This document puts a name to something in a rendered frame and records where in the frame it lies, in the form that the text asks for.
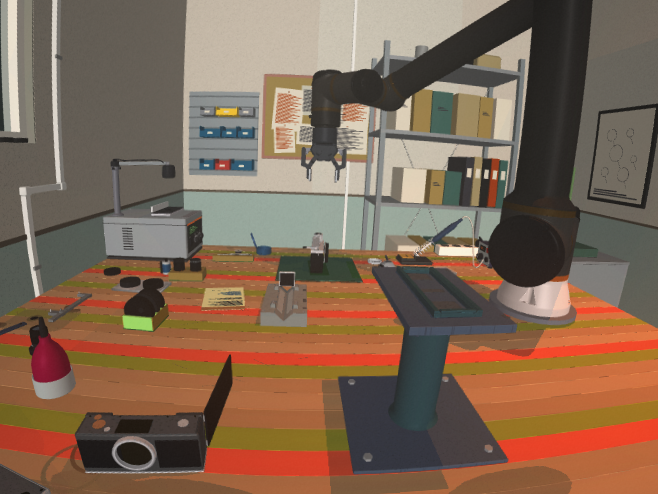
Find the black soldering stand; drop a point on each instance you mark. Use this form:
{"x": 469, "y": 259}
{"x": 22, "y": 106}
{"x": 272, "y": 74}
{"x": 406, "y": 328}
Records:
{"x": 414, "y": 260}

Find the black camera with open back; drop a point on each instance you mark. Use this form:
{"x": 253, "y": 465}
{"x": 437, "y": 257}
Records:
{"x": 154, "y": 442}

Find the black framed picture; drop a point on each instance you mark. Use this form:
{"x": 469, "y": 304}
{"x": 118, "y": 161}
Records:
{"x": 622, "y": 154}

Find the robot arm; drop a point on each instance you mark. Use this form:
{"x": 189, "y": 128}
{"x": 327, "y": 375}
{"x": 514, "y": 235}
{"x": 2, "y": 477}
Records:
{"x": 555, "y": 103}

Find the white bent wall pipe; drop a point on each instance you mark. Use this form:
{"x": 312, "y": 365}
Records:
{"x": 57, "y": 103}

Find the window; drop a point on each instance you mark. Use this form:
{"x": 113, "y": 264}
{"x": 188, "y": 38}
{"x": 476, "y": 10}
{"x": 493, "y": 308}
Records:
{"x": 13, "y": 67}

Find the white straight wall pipe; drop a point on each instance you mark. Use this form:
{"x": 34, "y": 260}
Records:
{"x": 348, "y": 216}

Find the dark grey case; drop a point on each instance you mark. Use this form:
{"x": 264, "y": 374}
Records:
{"x": 18, "y": 480}

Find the black lens cap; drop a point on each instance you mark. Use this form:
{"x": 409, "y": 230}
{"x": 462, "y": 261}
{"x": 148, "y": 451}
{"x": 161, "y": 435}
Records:
{"x": 153, "y": 284}
{"x": 130, "y": 282}
{"x": 112, "y": 271}

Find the grey flat tray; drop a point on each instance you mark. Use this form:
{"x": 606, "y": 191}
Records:
{"x": 167, "y": 286}

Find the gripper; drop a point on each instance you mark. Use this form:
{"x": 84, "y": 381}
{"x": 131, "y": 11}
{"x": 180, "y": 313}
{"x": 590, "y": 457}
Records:
{"x": 324, "y": 140}

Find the blue cup with brush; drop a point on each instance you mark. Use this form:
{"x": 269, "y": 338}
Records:
{"x": 264, "y": 250}

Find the grey tester machine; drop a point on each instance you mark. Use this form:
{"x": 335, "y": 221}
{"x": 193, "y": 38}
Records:
{"x": 149, "y": 234}

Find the large white box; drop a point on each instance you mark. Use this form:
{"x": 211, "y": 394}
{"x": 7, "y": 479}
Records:
{"x": 408, "y": 185}

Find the grey and teal work stand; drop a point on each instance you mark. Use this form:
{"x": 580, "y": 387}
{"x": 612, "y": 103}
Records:
{"x": 437, "y": 303}

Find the small black lens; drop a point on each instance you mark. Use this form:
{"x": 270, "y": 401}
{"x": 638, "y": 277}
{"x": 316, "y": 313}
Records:
{"x": 179, "y": 264}
{"x": 195, "y": 264}

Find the grey wall bin rack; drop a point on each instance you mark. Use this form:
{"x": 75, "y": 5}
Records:
{"x": 223, "y": 133}

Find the small blue bottle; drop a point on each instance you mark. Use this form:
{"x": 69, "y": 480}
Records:
{"x": 165, "y": 267}

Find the teal binder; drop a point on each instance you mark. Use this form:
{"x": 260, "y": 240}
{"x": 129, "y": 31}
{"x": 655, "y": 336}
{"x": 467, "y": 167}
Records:
{"x": 502, "y": 184}

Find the red binder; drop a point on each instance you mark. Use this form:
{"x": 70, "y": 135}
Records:
{"x": 494, "y": 183}

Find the white low box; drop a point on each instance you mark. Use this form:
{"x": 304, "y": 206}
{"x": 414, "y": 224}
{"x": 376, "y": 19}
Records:
{"x": 397, "y": 243}

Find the green tray with black lenses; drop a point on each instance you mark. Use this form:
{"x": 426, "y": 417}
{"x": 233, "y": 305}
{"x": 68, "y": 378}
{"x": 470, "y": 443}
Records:
{"x": 145, "y": 308}

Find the grey metal shelf unit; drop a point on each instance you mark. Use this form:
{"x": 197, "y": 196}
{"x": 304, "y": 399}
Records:
{"x": 378, "y": 180}

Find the blue soldering iron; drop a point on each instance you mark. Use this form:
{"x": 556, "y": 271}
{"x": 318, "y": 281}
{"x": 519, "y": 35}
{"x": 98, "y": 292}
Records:
{"x": 442, "y": 234}

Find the small tan box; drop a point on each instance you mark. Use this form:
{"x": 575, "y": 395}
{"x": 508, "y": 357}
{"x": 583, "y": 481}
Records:
{"x": 488, "y": 61}

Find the narrow tan box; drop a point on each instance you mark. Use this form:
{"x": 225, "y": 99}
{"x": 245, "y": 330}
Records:
{"x": 486, "y": 118}

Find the cork notice board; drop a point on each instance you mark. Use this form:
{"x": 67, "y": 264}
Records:
{"x": 288, "y": 115}

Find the black and silver camera body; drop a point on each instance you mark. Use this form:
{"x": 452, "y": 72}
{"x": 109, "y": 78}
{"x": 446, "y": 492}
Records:
{"x": 318, "y": 254}

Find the grey cradle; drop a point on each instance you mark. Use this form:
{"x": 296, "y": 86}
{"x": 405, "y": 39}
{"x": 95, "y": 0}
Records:
{"x": 283, "y": 308}

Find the green mat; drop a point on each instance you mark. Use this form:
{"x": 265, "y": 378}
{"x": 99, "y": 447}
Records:
{"x": 339, "y": 270}

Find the tan low box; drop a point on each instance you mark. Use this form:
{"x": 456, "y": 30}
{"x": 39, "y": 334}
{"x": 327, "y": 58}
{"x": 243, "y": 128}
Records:
{"x": 421, "y": 241}

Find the green flat box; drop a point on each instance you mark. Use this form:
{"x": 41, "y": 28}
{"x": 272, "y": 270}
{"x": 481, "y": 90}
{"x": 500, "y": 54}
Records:
{"x": 586, "y": 251}

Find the tan tray with tweezers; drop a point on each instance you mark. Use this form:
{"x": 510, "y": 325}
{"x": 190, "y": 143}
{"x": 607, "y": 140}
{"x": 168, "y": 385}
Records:
{"x": 234, "y": 256}

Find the grey cabinet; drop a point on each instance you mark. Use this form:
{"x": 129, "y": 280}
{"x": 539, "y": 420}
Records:
{"x": 601, "y": 280}

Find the red and white blower bottle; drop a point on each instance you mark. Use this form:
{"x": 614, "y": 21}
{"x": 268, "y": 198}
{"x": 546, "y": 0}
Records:
{"x": 47, "y": 362}

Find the beige binder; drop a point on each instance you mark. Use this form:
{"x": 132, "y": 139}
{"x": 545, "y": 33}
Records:
{"x": 477, "y": 182}

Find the wide tan box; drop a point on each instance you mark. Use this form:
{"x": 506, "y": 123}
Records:
{"x": 465, "y": 115}

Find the teal box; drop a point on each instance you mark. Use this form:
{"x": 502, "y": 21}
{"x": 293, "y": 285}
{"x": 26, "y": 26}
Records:
{"x": 452, "y": 189}
{"x": 442, "y": 113}

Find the black power supply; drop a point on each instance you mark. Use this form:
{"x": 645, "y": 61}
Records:
{"x": 483, "y": 253}

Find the tan wooden board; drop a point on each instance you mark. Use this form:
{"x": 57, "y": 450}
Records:
{"x": 187, "y": 276}

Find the yellow printed paper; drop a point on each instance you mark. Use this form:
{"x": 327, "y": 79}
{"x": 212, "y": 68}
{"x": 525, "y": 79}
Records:
{"x": 223, "y": 298}

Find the grey cylinder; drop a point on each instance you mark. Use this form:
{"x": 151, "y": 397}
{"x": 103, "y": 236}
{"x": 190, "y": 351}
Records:
{"x": 421, "y": 51}

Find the white flat box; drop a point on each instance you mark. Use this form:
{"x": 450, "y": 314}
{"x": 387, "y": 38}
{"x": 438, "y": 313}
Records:
{"x": 455, "y": 249}

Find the black binder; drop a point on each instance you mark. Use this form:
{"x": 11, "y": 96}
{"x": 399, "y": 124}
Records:
{"x": 465, "y": 180}
{"x": 486, "y": 182}

